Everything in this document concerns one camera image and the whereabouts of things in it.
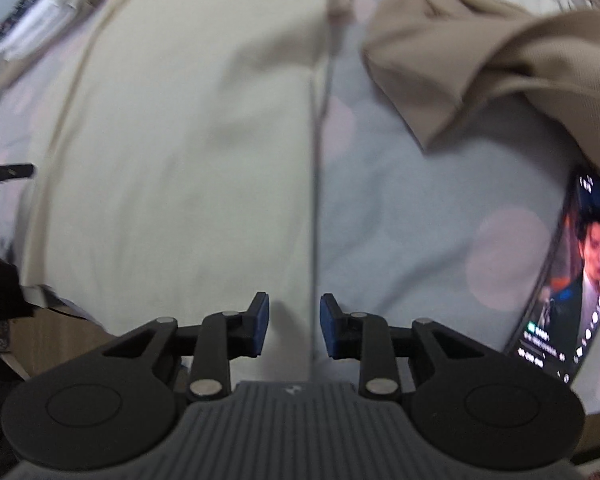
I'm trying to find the beige folded garment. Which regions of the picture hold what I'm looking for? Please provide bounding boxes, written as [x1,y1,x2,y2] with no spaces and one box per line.
[0,0,133,92]

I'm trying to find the dark cloth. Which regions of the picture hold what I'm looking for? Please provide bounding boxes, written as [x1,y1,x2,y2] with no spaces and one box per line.
[0,254,34,322]

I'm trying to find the bed with polka dot sheet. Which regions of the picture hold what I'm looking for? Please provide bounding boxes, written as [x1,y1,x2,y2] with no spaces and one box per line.
[0,0,600,417]

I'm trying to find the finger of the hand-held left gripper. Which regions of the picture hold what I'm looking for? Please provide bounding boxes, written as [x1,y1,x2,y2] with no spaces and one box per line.
[0,162,35,185]

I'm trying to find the cream knit sweater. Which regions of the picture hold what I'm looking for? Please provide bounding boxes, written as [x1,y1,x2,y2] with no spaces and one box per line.
[0,0,355,372]

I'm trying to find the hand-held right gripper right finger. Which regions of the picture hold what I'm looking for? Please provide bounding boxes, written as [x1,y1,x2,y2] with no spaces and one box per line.
[319,292,497,402]

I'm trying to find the smartphone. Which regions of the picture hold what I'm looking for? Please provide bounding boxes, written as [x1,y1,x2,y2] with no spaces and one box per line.
[502,163,600,387]

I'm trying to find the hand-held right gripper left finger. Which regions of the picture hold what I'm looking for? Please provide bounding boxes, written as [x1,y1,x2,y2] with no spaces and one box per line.
[100,291,272,402]

